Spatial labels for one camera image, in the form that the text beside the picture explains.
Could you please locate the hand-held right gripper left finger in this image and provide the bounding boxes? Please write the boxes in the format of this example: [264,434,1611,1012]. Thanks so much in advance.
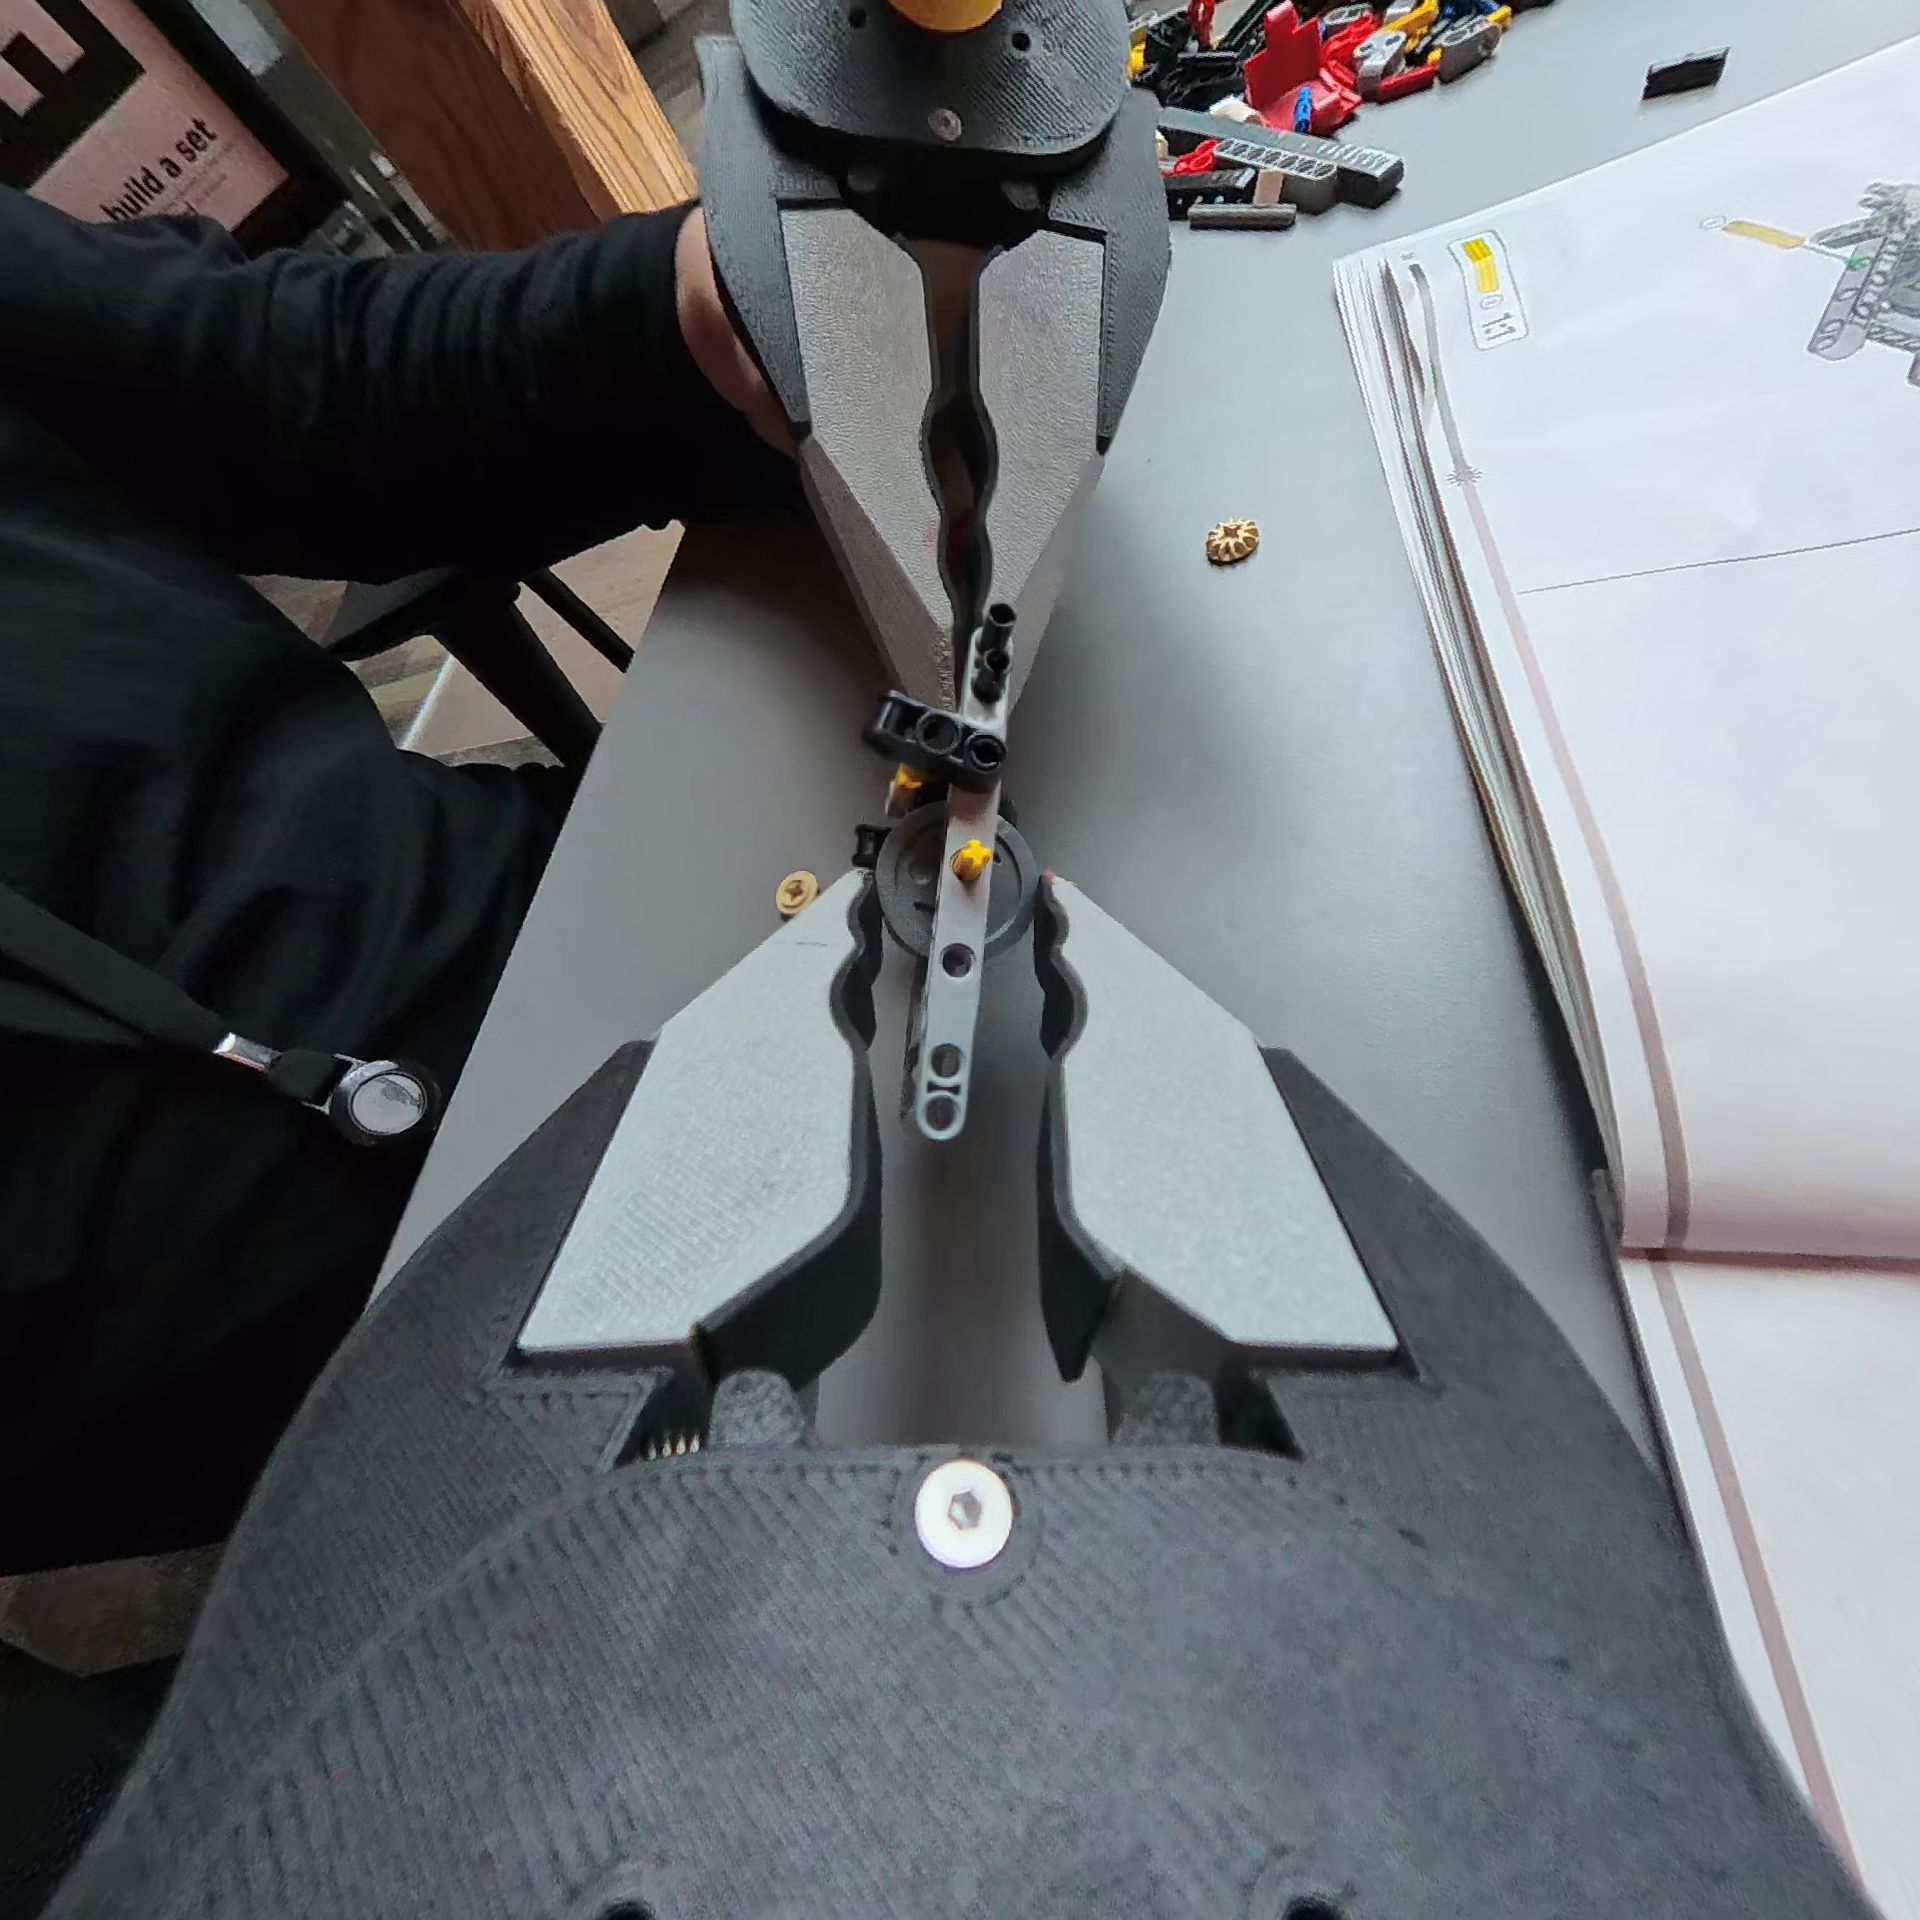
[515,869,885,1393]

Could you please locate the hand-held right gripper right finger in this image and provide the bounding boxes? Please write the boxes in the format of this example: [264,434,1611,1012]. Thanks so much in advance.
[1035,873,1404,1446]

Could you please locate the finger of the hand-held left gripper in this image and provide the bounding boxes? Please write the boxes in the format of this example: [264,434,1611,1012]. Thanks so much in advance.
[776,197,971,710]
[957,228,1112,619]

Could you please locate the grey lego chassis assembly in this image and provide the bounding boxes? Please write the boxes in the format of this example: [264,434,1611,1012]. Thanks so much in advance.
[859,604,1049,1149]

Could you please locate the pile of loose lego pieces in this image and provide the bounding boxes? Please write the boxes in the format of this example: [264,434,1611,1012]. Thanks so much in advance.
[1124,0,1519,234]

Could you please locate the lego instruction booklet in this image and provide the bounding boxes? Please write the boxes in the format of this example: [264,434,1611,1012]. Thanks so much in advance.
[1333,30,1920,1920]

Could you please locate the person's left hand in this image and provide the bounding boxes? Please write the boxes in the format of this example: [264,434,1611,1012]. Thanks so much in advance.
[674,210,807,459]

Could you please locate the wooden beam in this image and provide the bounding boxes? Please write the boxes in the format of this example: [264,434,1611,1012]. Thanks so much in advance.
[271,0,703,253]

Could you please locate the black metal chair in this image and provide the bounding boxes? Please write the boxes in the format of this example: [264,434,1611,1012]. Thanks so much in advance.
[322,570,640,773]

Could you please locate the pink printed sign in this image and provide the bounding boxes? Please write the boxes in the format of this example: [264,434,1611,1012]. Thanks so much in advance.
[0,0,295,234]

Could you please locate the black lanyard with metal clip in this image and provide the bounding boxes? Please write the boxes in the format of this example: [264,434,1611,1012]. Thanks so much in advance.
[0,882,446,1152]

